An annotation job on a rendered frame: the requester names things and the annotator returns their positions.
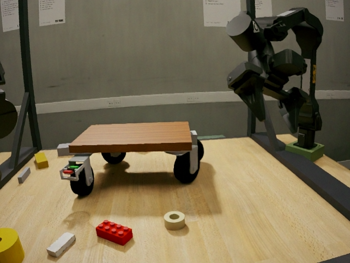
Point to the red toy brick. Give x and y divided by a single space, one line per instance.
114 232

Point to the wooden platform dolly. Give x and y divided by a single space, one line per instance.
113 141

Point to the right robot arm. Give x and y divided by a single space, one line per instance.
8 113

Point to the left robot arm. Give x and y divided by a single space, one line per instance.
248 33

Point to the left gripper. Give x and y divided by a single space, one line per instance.
252 84

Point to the beige roll of masking tape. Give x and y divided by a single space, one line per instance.
174 220

